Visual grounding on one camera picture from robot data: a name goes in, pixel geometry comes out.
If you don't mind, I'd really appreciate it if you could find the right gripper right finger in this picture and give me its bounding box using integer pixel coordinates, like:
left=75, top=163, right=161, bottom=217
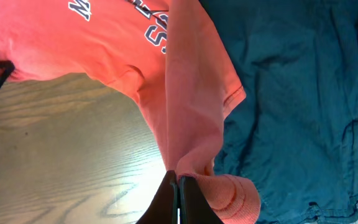
left=179, top=177, right=223, bottom=224

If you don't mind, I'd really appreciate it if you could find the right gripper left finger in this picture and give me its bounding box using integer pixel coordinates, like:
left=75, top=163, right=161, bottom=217
left=136, top=170, right=178, bottom=224

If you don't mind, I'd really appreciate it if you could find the red printed t-shirt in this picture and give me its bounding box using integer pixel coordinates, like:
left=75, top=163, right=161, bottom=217
left=0, top=0, right=260, bottom=223

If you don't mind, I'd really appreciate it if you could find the navy blue shirt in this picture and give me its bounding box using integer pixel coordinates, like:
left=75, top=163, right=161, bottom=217
left=201, top=0, right=358, bottom=223

